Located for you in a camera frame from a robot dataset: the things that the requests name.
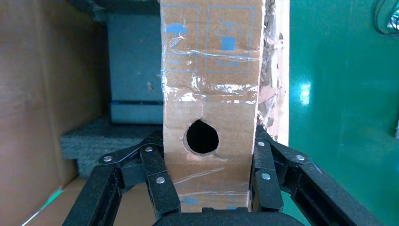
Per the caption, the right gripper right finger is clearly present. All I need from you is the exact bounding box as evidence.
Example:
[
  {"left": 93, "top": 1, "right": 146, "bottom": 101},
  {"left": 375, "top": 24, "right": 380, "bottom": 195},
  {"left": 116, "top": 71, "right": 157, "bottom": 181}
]
[{"left": 247, "top": 125, "right": 375, "bottom": 226}]

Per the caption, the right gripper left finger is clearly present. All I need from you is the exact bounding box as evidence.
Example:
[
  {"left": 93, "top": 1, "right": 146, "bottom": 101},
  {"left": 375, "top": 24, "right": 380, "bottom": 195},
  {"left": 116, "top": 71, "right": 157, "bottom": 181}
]
[{"left": 62, "top": 129, "right": 182, "bottom": 226}]

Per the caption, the small cardboard box with hole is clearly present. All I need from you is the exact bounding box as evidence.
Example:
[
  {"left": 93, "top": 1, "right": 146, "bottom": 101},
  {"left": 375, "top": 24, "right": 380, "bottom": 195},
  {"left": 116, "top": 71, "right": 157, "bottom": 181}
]
[{"left": 160, "top": 0, "right": 265, "bottom": 213}]

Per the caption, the large open cardboard carton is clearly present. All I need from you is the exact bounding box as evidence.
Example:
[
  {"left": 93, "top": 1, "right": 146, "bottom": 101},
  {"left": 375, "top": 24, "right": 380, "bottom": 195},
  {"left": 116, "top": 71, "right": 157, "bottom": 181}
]
[{"left": 0, "top": 0, "right": 290, "bottom": 226}]

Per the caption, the dark textured foam pad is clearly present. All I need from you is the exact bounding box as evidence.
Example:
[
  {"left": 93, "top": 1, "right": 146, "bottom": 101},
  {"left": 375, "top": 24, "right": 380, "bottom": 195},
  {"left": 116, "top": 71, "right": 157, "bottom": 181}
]
[{"left": 60, "top": 116, "right": 163, "bottom": 179}]

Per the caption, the grey foam block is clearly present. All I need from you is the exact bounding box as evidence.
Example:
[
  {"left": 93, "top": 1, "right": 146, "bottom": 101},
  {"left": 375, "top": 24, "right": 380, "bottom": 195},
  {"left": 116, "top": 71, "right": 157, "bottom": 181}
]
[{"left": 107, "top": 13, "right": 163, "bottom": 125}]

